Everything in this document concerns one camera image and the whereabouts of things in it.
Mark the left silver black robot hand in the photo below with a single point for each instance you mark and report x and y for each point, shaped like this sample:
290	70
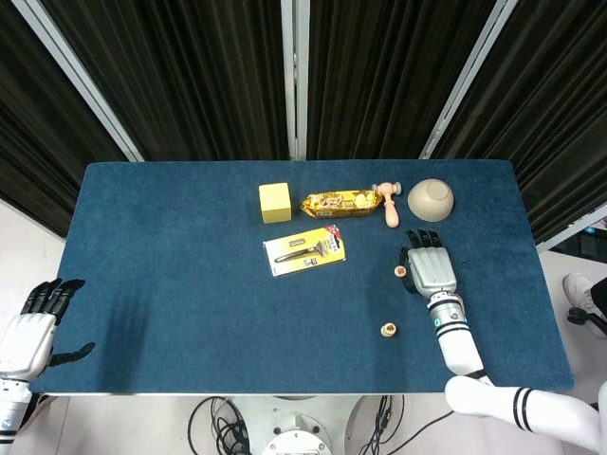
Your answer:
26	343

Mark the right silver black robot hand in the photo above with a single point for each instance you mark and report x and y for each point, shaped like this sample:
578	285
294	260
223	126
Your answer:
431	272

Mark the wooden disc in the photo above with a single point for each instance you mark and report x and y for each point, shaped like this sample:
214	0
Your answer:
399	271
384	333

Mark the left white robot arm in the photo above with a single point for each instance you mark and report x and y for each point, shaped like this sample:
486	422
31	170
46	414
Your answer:
10	417

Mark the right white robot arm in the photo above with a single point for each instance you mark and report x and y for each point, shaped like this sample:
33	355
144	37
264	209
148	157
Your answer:
455	341

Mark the beige upturned bowl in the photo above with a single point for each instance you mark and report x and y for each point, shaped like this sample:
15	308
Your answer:
429	204

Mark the wooden toy hammer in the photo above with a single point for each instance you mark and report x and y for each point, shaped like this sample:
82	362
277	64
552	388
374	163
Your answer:
391	215

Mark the gold snack package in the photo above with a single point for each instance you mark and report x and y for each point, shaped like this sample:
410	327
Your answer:
341	204

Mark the razor in blister pack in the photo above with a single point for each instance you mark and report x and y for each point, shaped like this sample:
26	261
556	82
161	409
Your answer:
308	251

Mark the white sneaker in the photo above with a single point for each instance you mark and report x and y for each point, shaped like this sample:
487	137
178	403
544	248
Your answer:
576	289

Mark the black chair base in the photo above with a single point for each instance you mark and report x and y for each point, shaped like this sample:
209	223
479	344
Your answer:
581	315

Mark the blue velvet table cover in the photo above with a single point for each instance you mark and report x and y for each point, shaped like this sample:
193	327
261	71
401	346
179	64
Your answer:
189	308

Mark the black trouser leg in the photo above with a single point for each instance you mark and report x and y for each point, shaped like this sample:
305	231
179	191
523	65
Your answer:
601	291

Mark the yellow cube block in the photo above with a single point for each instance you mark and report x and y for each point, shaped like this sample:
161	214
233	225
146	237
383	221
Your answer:
275	204

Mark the white robot torso base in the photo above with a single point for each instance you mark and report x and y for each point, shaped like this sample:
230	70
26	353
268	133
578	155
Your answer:
303	407

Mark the dark pleated curtain panel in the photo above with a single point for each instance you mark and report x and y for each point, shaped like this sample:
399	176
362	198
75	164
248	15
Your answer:
28	142
379	80
559	118
189	80

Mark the white divider frame post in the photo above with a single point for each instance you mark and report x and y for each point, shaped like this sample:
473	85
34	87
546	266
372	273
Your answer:
288	71
79	80
467	80
569	232

